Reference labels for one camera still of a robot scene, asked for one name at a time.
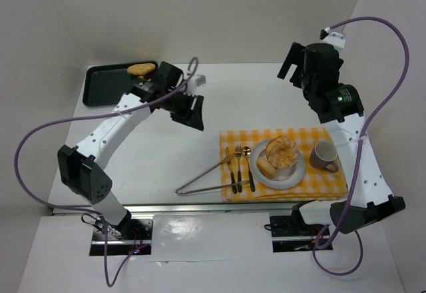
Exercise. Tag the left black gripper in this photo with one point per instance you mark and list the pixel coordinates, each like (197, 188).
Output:
(182, 108)

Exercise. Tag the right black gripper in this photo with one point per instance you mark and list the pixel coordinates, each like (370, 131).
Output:
(296, 68)

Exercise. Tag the metal tongs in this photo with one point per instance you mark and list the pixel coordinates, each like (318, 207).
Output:
(203, 183)

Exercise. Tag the sugared round bread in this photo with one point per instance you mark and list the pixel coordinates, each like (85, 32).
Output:
(281, 152)

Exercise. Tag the small ring bread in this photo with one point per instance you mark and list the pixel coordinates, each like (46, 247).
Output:
(266, 168)

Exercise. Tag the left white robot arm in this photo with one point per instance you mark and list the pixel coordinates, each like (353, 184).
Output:
(82, 167)

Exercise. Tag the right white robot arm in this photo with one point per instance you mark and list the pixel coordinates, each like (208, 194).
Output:
(340, 111)

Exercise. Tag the oval bread roll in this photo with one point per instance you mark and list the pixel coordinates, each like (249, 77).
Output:
(141, 69)

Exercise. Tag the black baking tray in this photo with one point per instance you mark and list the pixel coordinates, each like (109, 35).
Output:
(105, 84)

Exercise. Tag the white plate blue rim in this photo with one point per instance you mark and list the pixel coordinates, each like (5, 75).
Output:
(284, 179)

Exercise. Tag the black handled knife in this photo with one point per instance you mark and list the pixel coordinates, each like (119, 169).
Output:
(229, 166)

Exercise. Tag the black handled fork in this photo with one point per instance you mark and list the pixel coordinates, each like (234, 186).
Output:
(238, 153)

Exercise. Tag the black handled spoon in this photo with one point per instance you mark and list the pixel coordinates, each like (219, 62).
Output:
(246, 152)

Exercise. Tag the front aluminium rail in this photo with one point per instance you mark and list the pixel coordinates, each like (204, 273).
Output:
(212, 207)

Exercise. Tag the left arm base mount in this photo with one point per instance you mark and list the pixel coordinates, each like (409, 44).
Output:
(137, 240)

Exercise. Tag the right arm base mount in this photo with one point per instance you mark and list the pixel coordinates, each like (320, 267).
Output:
(288, 234)

